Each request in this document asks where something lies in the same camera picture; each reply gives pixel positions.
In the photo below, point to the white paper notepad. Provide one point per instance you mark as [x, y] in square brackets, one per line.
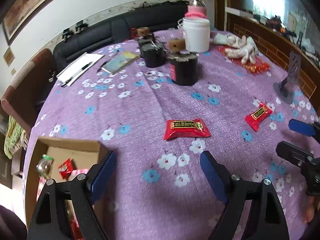
[76, 65]

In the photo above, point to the purple floral tablecloth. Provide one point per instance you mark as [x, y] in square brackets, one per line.
[158, 190]

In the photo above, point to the black leather sofa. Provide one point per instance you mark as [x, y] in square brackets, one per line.
[118, 29]

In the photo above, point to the long red candy packet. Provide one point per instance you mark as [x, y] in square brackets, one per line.
[186, 129]

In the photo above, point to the yellow blue booklet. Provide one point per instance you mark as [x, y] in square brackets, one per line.
[119, 61]

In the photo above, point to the green clear candy packet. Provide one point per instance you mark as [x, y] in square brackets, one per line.
[44, 166]

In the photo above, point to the green patterned cushion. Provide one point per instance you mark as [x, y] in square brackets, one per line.
[15, 138]

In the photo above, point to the person's right hand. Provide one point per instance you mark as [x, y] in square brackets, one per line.
[311, 208]

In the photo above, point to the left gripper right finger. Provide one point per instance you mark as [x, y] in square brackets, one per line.
[266, 218]

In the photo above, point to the pink thermos bottle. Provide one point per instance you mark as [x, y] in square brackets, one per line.
[196, 8]

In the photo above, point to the wooden side cabinet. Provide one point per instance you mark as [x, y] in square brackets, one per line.
[278, 50]

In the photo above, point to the black tea canister back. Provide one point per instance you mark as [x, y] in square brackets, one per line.
[151, 49]

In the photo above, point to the small red candy packet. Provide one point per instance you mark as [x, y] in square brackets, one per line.
[254, 119]

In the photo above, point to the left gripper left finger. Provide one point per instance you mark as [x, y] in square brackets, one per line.
[50, 218]

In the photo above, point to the black tea canister front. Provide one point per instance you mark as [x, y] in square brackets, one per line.
[183, 64]

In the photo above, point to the red foil bag under gloves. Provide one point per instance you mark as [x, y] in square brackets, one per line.
[258, 67]

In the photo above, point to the red orange snack packet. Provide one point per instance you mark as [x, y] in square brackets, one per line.
[66, 169]

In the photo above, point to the white work gloves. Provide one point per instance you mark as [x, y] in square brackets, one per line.
[243, 48]

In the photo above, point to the black tea canister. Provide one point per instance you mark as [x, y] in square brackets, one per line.
[151, 49]
[183, 64]

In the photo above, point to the brown armchair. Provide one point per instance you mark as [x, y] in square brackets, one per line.
[27, 92]

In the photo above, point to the grey phone stand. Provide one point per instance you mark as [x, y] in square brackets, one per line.
[283, 89]

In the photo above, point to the black pen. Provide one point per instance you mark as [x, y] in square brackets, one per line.
[74, 75]

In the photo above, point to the white plastic jar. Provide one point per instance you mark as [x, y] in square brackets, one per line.
[196, 34]

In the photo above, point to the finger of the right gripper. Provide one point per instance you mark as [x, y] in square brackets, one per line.
[307, 129]
[293, 154]

